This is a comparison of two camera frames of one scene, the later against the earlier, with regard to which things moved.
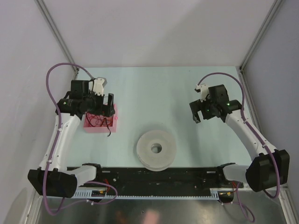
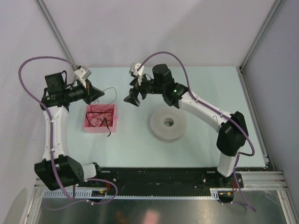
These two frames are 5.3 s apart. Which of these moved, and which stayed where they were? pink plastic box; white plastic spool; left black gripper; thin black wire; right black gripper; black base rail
Moved: right black gripper; left black gripper; white plastic spool
Stayed: thin black wire; pink plastic box; black base rail
